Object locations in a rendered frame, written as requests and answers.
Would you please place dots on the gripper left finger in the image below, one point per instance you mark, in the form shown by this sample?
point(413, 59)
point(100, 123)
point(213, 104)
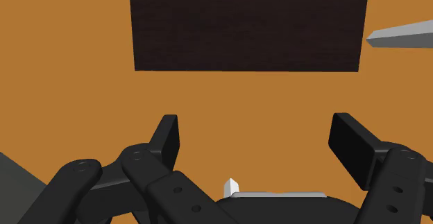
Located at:
point(138, 169)

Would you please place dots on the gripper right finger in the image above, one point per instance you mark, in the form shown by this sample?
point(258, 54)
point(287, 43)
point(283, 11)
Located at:
point(389, 176)

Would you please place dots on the white and grey flat object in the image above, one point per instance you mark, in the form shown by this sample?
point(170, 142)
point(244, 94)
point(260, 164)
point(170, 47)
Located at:
point(231, 186)

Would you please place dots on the grey pointed flat object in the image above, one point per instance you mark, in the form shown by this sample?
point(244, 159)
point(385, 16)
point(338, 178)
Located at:
point(402, 35)

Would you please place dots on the dark robot stand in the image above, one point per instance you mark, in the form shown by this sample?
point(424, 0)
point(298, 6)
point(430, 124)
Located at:
point(247, 27)

